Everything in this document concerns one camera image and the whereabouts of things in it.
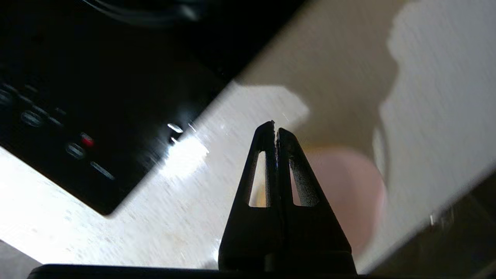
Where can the stainless steel sink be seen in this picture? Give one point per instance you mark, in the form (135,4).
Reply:
(445,240)

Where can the pink bowl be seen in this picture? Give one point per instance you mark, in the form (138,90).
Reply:
(348,193)

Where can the black glass cooktop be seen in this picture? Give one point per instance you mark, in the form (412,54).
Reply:
(97,77)

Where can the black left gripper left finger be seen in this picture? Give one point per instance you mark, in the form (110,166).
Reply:
(248,232)

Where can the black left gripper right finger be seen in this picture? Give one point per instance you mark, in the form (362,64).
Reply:
(314,232)

